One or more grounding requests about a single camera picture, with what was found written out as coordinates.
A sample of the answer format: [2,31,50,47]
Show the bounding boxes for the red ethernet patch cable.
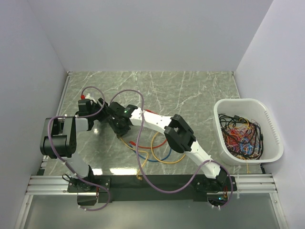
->
[129,109,169,150]

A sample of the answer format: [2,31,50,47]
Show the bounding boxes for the blue ethernet patch cable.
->
[135,147,173,163]

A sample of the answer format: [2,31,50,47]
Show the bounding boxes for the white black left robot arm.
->
[40,98,109,192]

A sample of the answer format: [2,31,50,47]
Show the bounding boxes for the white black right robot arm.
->
[107,102,233,191]

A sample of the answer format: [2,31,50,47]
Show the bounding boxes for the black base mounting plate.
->
[66,174,236,206]

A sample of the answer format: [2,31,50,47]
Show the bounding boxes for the white plastic basket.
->
[213,98,284,166]

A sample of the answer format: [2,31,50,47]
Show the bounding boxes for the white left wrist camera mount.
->
[81,93,94,101]

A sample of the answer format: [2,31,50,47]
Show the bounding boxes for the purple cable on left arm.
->
[47,86,112,212]

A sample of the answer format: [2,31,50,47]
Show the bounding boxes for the yellow ethernet cable right loop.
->
[151,131,186,165]

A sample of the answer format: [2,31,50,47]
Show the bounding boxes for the tangled cable bundle in basket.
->
[218,113,264,160]

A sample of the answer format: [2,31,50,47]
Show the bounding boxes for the aluminium front frame rail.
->
[25,174,277,196]

